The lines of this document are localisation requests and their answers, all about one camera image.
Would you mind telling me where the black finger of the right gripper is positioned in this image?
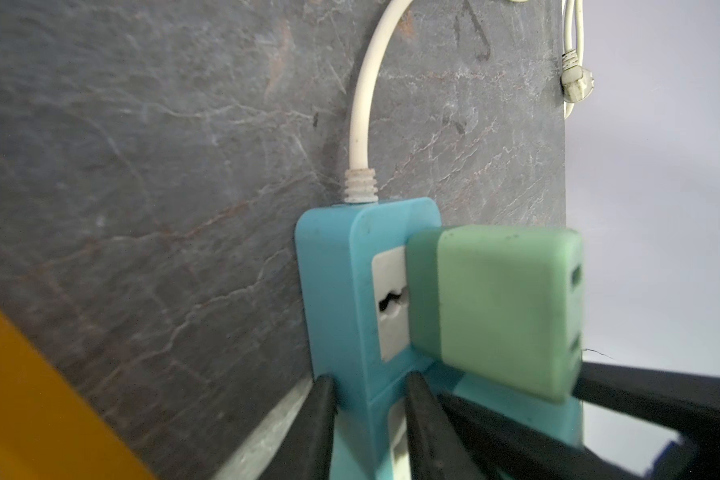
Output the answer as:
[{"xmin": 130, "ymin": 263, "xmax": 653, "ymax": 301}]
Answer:
[{"xmin": 439, "ymin": 362, "xmax": 720, "ymax": 479}]

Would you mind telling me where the white cable of teal strip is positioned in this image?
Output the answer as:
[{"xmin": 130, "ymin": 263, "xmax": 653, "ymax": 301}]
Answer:
[{"xmin": 343, "ymin": 0, "xmax": 595, "ymax": 204}]

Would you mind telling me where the orange power strip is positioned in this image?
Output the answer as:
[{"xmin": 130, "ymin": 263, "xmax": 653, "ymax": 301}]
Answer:
[{"xmin": 0, "ymin": 311, "xmax": 153, "ymax": 479}]

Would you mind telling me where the teal power strip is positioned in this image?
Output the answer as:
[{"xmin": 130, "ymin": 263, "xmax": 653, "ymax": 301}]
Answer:
[{"xmin": 295, "ymin": 198, "xmax": 583, "ymax": 479}]

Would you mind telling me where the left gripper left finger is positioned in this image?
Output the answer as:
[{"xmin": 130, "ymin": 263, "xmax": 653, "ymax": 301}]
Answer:
[{"xmin": 259, "ymin": 375, "xmax": 337, "ymax": 480}]

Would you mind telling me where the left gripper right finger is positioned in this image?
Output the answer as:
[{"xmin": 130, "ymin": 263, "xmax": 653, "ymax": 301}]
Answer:
[{"xmin": 404, "ymin": 371, "xmax": 485, "ymax": 479}]

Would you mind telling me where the green adapter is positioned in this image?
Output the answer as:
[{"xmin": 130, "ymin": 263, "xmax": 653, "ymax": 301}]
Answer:
[{"xmin": 406, "ymin": 225, "xmax": 584, "ymax": 403}]

